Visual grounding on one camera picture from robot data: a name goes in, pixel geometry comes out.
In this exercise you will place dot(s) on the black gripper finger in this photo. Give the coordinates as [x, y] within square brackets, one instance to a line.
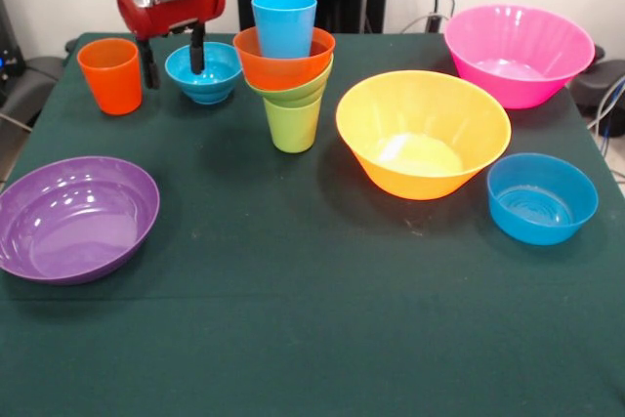
[196, 51]
[149, 65]

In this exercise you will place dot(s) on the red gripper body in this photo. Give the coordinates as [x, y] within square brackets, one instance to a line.
[171, 14]

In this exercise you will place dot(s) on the orange round bowl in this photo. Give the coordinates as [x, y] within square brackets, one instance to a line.
[273, 75]

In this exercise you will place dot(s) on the blue plastic cup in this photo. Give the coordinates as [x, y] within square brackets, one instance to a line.
[283, 31]

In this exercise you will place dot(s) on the green stepped bowl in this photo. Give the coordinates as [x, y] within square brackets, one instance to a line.
[298, 92]

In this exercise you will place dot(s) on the light blue stepped bowl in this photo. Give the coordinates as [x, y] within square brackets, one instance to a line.
[215, 80]

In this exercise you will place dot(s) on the orange plastic cup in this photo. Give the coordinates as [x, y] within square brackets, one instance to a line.
[114, 85]

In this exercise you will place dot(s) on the green plastic cup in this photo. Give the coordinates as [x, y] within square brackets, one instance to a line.
[293, 129]

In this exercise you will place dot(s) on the black computer case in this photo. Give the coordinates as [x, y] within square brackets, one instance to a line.
[10, 55]

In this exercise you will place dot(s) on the large purple bowl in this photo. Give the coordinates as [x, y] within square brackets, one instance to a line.
[73, 221]

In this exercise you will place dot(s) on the large yellow-orange bowl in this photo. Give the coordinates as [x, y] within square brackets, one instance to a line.
[420, 119]

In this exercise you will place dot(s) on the black power adapter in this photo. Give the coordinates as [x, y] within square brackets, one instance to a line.
[433, 23]

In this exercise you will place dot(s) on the large pink bowl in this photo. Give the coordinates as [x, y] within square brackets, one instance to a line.
[517, 46]

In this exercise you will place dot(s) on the dark green tablecloth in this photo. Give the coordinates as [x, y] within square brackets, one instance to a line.
[342, 339]

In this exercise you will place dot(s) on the blue round bowl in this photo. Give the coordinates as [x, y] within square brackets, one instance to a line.
[542, 212]

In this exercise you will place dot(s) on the black equipment base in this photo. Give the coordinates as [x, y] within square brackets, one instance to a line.
[603, 82]

